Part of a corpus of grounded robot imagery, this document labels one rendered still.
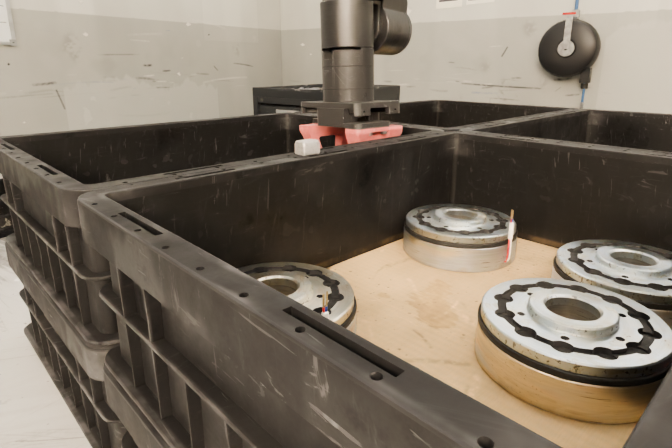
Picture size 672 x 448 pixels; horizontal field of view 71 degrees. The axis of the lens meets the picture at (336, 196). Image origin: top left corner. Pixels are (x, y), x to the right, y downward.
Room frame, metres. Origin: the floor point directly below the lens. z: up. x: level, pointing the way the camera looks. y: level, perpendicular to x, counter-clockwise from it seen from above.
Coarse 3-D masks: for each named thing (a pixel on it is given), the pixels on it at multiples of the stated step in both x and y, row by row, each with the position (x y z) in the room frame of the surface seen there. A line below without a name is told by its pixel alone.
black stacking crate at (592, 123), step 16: (512, 128) 0.61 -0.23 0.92; (528, 128) 0.65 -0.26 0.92; (544, 128) 0.68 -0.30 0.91; (560, 128) 0.72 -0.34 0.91; (576, 128) 0.77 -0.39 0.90; (592, 128) 0.79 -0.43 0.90; (608, 128) 0.78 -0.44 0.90; (624, 128) 0.76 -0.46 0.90; (640, 128) 0.74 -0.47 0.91; (656, 128) 0.73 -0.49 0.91; (608, 144) 0.77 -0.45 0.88; (624, 144) 0.76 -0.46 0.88; (640, 144) 0.74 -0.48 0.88; (656, 144) 0.72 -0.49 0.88
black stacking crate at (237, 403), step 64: (192, 192) 0.31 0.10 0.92; (256, 192) 0.34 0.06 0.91; (320, 192) 0.38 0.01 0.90; (384, 192) 0.44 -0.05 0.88; (448, 192) 0.52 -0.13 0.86; (512, 192) 0.47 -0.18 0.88; (576, 192) 0.43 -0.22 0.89; (640, 192) 0.39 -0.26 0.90; (256, 256) 0.34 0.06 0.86; (320, 256) 0.38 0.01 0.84; (128, 320) 0.23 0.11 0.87; (128, 384) 0.23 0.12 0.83; (192, 384) 0.17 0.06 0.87; (256, 384) 0.15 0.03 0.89
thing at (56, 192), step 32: (96, 128) 0.56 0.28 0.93; (128, 128) 0.57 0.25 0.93; (160, 128) 0.60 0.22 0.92; (416, 128) 0.56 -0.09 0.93; (0, 160) 0.42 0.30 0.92; (32, 160) 0.37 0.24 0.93; (256, 160) 0.37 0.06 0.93; (32, 192) 0.34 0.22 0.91; (64, 192) 0.28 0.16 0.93; (64, 224) 0.28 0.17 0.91
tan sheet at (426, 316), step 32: (384, 256) 0.41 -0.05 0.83; (544, 256) 0.41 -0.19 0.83; (384, 288) 0.35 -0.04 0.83; (416, 288) 0.35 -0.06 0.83; (448, 288) 0.35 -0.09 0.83; (480, 288) 0.35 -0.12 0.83; (384, 320) 0.30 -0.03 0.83; (416, 320) 0.30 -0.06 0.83; (448, 320) 0.30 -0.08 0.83; (416, 352) 0.26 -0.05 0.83; (448, 352) 0.26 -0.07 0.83; (448, 384) 0.23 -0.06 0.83; (480, 384) 0.23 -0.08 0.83; (512, 416) 0.20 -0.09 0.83; (544, 416) 0.20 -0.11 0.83
